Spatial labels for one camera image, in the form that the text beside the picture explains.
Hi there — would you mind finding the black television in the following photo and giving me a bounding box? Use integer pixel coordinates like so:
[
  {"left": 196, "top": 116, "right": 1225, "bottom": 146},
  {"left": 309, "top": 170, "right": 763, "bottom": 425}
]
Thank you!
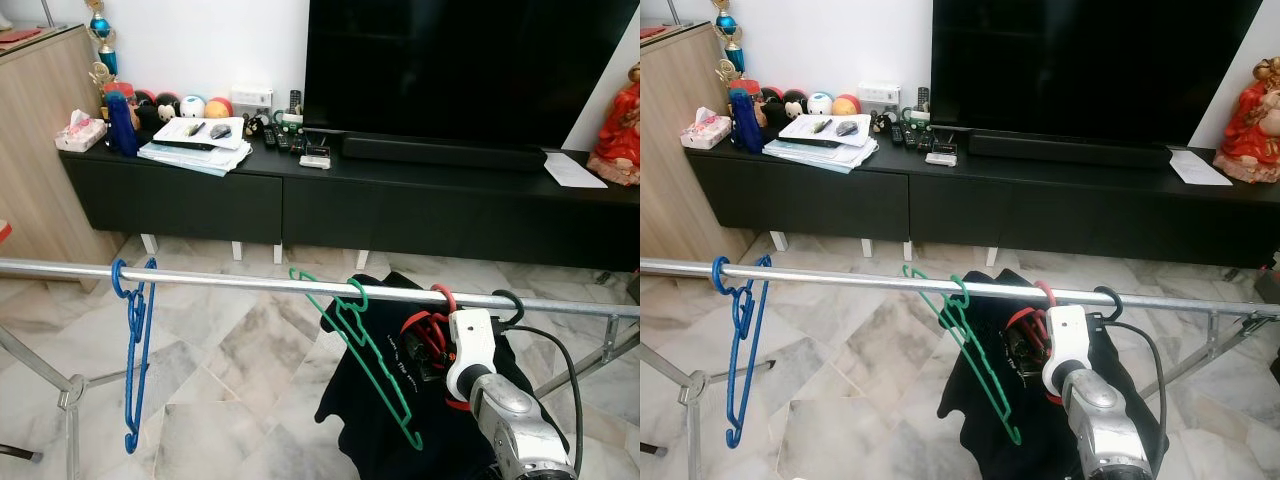
[
  {"left": 930, "top": 0, "right": 1263, "bottom": 148},
  {"left": 303, "top": 0, "right": 641, "bottom": 151}
]

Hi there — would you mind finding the black TV console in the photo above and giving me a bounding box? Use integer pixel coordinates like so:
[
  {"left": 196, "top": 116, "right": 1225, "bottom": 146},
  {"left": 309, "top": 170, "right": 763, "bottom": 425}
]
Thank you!
[
  {"left": 685, "top": 140, "right": 1280, "bottom": 269},
  {"left": 58, "top": 140, "right": 641, "bottom": 273}
]

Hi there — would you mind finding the black soundbar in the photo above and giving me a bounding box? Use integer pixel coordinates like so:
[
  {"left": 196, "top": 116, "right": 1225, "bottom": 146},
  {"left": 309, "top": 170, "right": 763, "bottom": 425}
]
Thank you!
[
  {"left": 340, "top": 133, "right": 549, "bottom": 173},
  {"left": 965, "top": 132, "right": 1173, "bottom": 169}
]

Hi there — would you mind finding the blue plastic hanger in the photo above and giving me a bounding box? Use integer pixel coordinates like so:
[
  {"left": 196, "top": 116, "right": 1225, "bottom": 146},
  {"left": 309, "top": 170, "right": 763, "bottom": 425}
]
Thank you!
[
  {"left": 110, "top": 257, "right": 159, "bottom": 456},
  {"left": 711, "top": 255, "right": 773, "bottom": 449}
]

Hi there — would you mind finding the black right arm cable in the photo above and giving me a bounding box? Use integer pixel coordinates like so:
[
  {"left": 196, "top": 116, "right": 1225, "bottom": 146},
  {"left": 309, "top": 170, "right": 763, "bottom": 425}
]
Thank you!
[
  {"left": 1088, "top": 318, "right": 1169, "bottom": 471},
  {"left": 495, "top": 322, "right": 586, "bottom": 476}
]

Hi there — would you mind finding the white paper stack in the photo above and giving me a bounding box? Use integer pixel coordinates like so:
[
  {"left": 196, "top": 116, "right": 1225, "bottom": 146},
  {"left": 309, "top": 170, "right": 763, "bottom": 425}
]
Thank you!
[
  {"left": 137, "top": 115, "right": 253, "bottom": 178},
  {"left": 763, "top": 113, "right": 879, "bottom": 174}
]

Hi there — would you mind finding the pink white tissue box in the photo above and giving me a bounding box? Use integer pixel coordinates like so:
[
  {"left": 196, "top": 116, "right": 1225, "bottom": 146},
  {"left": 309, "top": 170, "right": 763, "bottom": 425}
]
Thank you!
[
  {"left": 55, "top": 110, "right": 108, "bottom": 153},
  {"left": 680, "top": 108, "right": 733, "bottom": 151}
]

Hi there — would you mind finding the red plastic hanger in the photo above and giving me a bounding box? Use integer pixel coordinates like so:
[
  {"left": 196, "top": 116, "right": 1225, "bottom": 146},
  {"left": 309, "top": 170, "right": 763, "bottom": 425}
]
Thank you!
[
  {"left": 400, "top": 283, "right": 473, "bottom": 413},
  {"left": 1003, "top": 280, "right": 1063, "bottom": 406}
]

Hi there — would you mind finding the black printed shirt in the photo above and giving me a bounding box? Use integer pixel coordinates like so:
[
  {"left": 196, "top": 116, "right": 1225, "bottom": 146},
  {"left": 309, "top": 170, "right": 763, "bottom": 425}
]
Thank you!
[
  {"left": 315, "top": 272, "right": 561, "bottom": 480},
  {"left": 937, "top": 268, "right": 1166, "bottom": 480}
]

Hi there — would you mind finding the silver metal clothes rack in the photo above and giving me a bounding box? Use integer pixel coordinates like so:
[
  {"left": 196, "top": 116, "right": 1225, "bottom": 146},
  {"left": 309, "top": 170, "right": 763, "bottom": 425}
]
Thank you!
[
  {"left": 0, "top": 257, "right": 641, "bottom": 480},
  {"left": 640, "top": 257, "right": 1280, "bottom": 480}
]

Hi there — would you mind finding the red Buddha statue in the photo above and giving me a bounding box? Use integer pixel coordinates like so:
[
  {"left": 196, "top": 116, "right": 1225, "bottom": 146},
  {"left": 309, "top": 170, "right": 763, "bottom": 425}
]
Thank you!
[
  {"left": 1213, "top": 55, "right": 1280, "bottom": 184},
  {"left": 587, "top": 62, "right": 641, "bottom": 188}
]

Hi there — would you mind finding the green plastic hanger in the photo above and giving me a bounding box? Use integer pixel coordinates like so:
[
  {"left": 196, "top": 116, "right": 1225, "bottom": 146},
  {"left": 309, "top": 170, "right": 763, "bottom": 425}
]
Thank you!
[
  {"left": 902, "top": 264, "right": 1023, "bottom": 446},
  {"left": 289, "top": 267, "right": 426, "bottom": 453}
]

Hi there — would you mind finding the blue toy figure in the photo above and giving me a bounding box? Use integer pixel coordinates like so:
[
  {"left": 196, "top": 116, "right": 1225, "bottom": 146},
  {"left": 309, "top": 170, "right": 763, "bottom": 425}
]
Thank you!
[
  {"left": 105, "top": 92, "right": 141, "bottom": 156},
  {"left": 730, "top": 90, "right": 766, "bottom": 153}
]

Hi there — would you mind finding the gold blue trophy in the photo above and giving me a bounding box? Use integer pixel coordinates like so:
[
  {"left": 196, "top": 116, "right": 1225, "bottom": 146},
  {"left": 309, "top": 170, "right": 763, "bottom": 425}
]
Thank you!
[
  {"left": 712, "top": 0, "right": 746, "bottom": 86},
  {"left": 85, "top": 0, "right": 121, "bottom": 86}
]

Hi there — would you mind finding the white paper sheet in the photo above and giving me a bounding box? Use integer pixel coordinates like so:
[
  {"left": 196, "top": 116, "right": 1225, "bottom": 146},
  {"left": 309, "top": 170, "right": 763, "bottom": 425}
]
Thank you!
[
  {"left": 1168, "top": 148, "right": 1233, "bottom": 187},
  {"left": 543, "top": 150, "right": 608, "bottom": 190}
]

